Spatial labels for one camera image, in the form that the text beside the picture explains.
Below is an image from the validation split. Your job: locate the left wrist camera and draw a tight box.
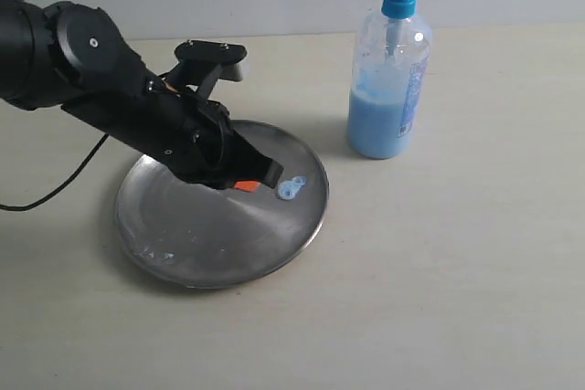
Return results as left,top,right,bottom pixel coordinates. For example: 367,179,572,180
165,40,248,100

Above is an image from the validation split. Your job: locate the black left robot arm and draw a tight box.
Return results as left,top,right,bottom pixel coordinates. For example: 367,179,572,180
1,0,283,190

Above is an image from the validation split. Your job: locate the blue soap blob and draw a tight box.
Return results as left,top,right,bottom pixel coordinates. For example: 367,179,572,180
276,175,307,201

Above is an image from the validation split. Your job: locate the blue pump soap bottle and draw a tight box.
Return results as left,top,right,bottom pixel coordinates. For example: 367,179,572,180
346,0,432,160

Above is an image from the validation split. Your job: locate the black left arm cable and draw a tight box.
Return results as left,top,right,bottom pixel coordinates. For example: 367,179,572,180
0,0,111,212

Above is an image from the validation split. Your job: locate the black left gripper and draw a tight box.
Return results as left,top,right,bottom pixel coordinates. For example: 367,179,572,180
63,77,283,193

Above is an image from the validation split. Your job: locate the round steel plate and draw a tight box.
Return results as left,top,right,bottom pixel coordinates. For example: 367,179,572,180
114,121,329,290

